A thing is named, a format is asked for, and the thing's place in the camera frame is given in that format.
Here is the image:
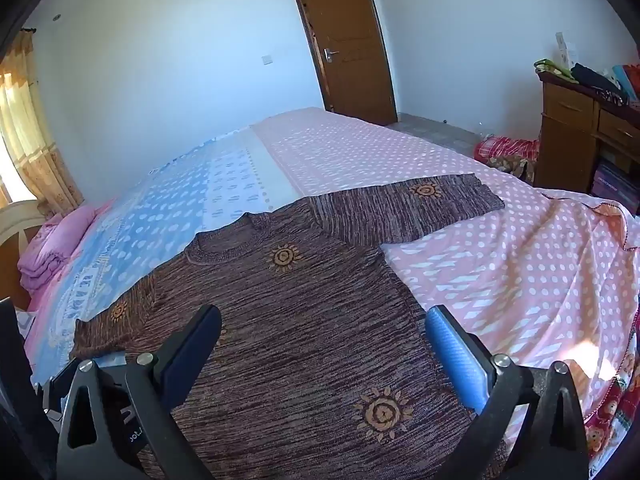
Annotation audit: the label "green cloth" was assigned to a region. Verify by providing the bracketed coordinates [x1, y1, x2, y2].
[534, 59, 572, 82]

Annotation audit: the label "wooden side cabinet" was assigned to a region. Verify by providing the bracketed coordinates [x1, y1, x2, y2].
[532, 71, 640, 196]

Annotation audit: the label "blue and red bags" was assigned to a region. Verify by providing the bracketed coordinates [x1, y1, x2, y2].
[611, 63, 640, 102]

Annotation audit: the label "cartoon printed blanket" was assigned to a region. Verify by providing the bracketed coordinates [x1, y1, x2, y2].
[582, 305, 640, 471]

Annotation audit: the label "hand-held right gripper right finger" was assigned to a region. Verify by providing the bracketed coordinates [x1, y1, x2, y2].
[425, 304, 592, 480]

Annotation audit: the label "brown knit sweater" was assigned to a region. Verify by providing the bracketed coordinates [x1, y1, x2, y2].
[70, 172, 506, 480]

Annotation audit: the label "red plaid cloth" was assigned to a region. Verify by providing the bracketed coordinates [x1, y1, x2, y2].
[472, 135, 541, 173]

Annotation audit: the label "white box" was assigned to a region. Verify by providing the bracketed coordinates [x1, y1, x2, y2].
[555, 32, 577, 68]

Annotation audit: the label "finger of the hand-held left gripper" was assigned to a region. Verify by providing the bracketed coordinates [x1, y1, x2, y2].
[44, 355, 78, 413]

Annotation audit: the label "polka dot bed sheet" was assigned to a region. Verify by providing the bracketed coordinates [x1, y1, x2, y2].
[22, 106, 640, 480]

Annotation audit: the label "cream wooden headboard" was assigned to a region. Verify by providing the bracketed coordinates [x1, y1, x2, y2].
[0, 199, 46, 311]

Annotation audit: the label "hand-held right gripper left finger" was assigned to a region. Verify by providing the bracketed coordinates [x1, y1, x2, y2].
[52, 304, 223, 480]

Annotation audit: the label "black cloth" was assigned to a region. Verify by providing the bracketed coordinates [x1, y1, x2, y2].
[570, 62, 622, 95]

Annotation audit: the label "yellow patterned curtain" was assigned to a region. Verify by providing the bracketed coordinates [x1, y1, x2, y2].
[0, 27, 83, 211]

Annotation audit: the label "brown wooden door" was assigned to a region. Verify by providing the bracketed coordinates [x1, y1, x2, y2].
[286, 0, 398, 127]

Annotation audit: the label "folded pink quilt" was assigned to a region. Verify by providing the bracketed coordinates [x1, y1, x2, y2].
[17, 200, 116, 291]

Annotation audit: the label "brown patterned cloth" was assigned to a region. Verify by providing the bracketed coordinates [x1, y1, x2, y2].
[487, 155, 537, 182]

